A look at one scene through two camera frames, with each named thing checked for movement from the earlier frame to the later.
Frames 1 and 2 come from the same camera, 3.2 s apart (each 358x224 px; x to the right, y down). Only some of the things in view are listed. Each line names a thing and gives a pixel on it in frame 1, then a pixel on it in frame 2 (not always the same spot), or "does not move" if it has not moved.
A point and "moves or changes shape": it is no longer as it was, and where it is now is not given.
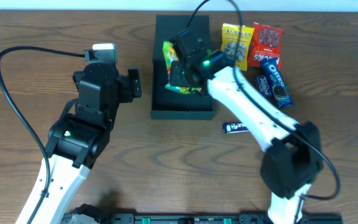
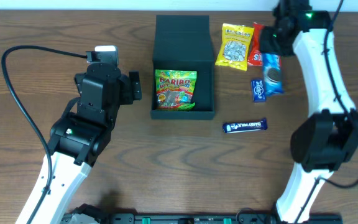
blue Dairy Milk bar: [234, 127] does not move
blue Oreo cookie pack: [275, 78] moves or changes shape
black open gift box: [168, 104] does not move
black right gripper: [177, 73] to [268, 42]
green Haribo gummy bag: [170, 55] to [174, 89]
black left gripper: [134, 81] does not move
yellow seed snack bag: [235, 45] does not move
